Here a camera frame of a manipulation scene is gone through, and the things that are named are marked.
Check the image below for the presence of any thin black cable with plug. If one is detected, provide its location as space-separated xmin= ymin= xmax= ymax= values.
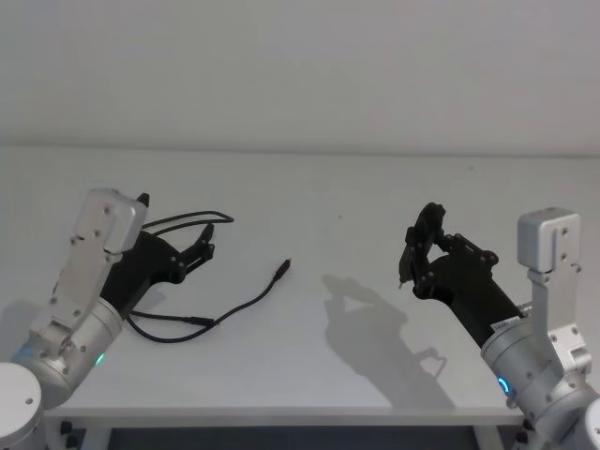
xmin=124 ymin=211 xmax=294 ymax=342

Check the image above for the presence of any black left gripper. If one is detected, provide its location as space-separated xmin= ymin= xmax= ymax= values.
xmin=99 ymin=190 xmax=218 ymax=318

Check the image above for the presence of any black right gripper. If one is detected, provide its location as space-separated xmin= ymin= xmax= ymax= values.
xmin=397 ymin=202 xmax=522 ymax=350

